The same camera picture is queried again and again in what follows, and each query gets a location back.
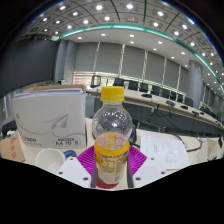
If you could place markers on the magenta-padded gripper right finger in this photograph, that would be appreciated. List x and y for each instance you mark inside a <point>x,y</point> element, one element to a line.
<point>150,170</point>

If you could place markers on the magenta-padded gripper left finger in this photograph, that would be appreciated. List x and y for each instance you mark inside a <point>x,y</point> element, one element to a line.
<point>75,171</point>

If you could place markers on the white copy paper package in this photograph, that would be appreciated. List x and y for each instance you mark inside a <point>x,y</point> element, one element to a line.
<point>50,116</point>

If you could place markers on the ceiling lights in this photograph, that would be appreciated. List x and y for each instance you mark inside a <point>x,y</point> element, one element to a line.
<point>99,7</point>

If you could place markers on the open white cardboard box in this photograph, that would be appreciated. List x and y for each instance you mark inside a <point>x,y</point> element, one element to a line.
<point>211,148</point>

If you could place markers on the row of black office chairs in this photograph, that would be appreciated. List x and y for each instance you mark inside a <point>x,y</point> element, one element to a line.
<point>133,85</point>

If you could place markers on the long curved conference table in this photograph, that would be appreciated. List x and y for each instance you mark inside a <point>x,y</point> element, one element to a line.
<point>146,100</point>

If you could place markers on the white printed paper cup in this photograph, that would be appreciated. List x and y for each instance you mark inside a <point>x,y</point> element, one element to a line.
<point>48,158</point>

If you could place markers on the clear bottle with yellow cap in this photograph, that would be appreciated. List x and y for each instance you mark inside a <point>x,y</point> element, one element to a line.
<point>111,133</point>

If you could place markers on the row of black microphone units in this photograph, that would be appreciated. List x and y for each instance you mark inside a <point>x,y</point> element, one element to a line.
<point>170,102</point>

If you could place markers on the black power adapter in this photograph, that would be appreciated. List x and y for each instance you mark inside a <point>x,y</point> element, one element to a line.
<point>8,127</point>

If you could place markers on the black monitor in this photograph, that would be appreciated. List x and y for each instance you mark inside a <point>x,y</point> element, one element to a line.
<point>96,81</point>

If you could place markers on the small blue cap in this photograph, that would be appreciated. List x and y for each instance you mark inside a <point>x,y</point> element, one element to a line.
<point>70,154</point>

